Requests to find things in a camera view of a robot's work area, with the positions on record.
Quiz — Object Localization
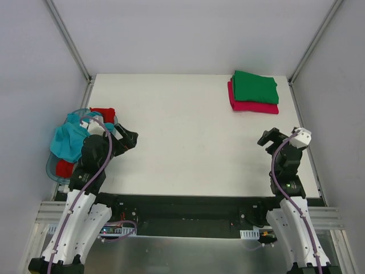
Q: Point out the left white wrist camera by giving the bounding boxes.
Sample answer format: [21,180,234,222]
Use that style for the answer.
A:
[87,115,105,136]

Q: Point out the left aluminium frame post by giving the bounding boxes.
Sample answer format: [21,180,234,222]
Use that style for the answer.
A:
[43,0,92,83]

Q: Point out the red t shirt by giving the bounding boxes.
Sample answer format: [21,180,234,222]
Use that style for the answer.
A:
[55,107,116,178]

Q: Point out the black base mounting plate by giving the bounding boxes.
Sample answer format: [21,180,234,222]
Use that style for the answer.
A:
[95,192,287,239]

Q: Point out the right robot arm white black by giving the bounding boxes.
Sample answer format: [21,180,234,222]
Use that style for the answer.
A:
[257,127,341,273]

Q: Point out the teal t shirt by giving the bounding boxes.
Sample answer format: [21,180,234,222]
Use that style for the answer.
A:
[50,111,102,163]

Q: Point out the right aluminium frame post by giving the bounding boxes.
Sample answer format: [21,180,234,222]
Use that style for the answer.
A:
[288,0,344,86]

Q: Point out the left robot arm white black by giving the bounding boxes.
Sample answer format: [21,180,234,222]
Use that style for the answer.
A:
[28,123,139,273]

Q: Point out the translucent blue plastic basket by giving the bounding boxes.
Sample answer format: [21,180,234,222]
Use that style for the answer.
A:
[44,107,119,185]

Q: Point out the right aluminium side rail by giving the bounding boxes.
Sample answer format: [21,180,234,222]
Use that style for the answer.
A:
[289,83,325,199]

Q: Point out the aluminium frame post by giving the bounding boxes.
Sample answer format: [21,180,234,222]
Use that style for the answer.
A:
[43,0,92,83]
[288,0,344,86]

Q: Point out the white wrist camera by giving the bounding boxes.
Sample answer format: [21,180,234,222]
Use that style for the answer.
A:
[289,127,311,148]
[87,115,105,136]

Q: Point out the folded pink t shirt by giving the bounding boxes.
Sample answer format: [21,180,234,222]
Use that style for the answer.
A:
[228,80,279,115]

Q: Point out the folded green t shirt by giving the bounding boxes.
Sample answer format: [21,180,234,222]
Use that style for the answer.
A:
[232,70,279,105]

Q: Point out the right white cable duct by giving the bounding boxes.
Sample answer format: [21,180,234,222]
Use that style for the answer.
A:
[240,229,260,240]

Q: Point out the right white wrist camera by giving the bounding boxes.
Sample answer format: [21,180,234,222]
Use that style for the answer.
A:
[289,127,311,148]

